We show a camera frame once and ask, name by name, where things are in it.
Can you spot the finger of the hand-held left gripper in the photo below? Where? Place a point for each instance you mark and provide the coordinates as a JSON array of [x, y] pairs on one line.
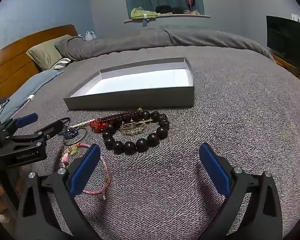
[[27, 119], [52, 127]]

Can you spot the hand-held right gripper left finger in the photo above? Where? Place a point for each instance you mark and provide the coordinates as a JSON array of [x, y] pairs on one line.
[[85, 170]]

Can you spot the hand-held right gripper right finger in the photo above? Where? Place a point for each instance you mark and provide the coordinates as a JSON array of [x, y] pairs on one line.
[[215, 170]]

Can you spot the grey cardboard box tray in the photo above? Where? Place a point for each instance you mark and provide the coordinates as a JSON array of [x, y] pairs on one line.
[[140, 97]]

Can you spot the light blue blanket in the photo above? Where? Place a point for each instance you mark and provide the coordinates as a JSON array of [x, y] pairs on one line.
[[27, 87]]

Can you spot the silver bangle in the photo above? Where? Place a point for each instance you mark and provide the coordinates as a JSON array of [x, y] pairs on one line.
[[84, 136]]

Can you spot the grey knit blanket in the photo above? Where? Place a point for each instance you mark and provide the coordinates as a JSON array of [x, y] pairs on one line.
[[240, 130]]

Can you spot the wooden headboard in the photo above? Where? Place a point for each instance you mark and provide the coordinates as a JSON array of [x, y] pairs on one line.
[[15, 62]]

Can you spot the striped pillow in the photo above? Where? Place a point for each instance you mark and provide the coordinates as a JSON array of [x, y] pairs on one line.
[[61, 63]]

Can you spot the olive green pillow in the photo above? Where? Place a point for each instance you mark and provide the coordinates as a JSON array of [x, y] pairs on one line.
[[45, 55]]

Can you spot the white plastic bag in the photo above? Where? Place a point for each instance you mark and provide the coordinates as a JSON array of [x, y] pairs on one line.
[[90, 36]]

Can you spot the wooden television stand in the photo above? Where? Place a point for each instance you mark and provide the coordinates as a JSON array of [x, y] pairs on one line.
[[287, 66]]

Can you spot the grey duvet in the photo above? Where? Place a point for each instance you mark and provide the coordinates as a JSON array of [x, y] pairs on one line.
[[165, 38]]

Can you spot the green cloth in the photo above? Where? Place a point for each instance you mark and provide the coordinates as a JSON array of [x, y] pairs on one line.
[[140, 13]]

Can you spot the black television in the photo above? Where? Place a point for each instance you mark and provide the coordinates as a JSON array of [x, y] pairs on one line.
[[285, 37]]

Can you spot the window sill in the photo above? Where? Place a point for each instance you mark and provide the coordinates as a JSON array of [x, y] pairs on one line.
[[177, 17]]

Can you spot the pink cloth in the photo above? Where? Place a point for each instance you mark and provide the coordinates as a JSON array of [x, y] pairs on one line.
[[192, 12]]

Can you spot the black cloth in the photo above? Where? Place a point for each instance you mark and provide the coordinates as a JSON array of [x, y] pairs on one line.
[[163, 9], [177, 10]]

